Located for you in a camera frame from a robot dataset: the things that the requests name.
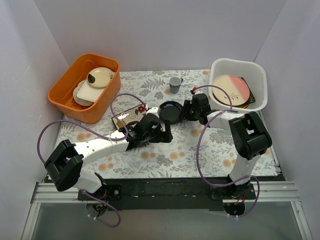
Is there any black round plate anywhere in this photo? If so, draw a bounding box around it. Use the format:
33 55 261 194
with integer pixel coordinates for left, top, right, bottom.
159 101 183 124

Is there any pink and cream plate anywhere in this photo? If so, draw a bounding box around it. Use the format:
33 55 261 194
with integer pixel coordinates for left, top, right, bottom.
212 74 250 106

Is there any black square floral plate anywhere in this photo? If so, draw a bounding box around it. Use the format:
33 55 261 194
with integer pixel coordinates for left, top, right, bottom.
238 77 256 109

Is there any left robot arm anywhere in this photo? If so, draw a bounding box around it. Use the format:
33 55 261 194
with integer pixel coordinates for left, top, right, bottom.
44 113 173 200

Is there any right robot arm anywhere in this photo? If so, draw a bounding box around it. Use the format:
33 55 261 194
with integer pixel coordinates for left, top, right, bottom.
181 93 272 199

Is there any white plastic bin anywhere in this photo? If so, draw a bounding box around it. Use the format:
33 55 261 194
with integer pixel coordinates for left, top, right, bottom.
209 58 268 113

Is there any orange plastic bin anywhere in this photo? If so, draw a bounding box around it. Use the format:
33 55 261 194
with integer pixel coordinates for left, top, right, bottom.
47 53 121 124

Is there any floral table mat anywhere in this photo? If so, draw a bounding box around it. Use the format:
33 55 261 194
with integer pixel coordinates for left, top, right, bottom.
48 69 282 181

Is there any cream rectangular floral plate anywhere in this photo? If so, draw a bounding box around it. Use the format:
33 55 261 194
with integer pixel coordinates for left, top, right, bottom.
116 104 148 125

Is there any grey ceramic cup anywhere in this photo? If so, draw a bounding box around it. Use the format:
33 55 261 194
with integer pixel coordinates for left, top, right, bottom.
169 77 184 94

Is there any cream round plate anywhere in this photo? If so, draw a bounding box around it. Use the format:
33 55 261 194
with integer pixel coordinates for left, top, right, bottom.
73 87 94 107

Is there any white square plate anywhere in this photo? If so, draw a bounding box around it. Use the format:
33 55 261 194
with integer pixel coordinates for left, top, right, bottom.
75 80 105 103

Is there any beige round plate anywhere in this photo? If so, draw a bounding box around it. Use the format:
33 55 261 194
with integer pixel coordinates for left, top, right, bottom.
87 67 115 89

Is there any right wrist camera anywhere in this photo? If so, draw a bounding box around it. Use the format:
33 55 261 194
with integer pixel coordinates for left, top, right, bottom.
190 87 203 95

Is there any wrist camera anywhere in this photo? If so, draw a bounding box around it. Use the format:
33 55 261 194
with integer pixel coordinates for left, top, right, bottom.
143 107 160 123
190 87 203 95

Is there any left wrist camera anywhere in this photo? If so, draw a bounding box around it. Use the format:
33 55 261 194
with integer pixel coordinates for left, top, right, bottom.
143 107 160 123

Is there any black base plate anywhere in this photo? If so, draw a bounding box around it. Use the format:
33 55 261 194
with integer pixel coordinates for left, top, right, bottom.
77 176 257 212

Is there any aluminium frame rail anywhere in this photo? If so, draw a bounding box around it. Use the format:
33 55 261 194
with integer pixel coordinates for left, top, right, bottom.
31 181 301 203

